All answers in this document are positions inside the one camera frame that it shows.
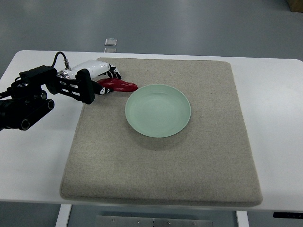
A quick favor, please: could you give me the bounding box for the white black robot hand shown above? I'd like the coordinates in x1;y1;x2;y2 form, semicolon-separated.
70;60;122;96

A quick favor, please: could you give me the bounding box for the red pepper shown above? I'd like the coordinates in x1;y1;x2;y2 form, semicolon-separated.
97;78;138;92

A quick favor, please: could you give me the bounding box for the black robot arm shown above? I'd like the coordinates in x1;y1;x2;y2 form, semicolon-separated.
0;65;95;131

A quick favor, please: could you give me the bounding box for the light green plate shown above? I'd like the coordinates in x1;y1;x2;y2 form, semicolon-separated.
125;84;191;138

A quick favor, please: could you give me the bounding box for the floor outlet cover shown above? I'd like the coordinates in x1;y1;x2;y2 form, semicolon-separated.
105;38;117;46

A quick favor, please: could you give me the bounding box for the white table leg left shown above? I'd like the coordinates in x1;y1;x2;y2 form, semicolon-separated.
55;204;72;227

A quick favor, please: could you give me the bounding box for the white table leg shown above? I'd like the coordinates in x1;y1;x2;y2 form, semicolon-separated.
55;204;72;227
236;211;250;227

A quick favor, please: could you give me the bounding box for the beige felt mat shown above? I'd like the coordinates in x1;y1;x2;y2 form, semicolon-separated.
60;57;263;207

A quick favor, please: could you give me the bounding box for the white table leg right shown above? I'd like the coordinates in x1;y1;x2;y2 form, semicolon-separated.
236;211;250;227

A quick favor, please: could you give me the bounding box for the cardboard box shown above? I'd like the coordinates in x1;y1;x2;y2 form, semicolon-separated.
287;0;303;13

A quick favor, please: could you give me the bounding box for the black table control panel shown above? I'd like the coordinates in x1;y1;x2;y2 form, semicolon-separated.
273;212;303;219

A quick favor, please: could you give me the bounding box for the metal bracket under table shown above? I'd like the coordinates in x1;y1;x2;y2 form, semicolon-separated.
95;216;214;227

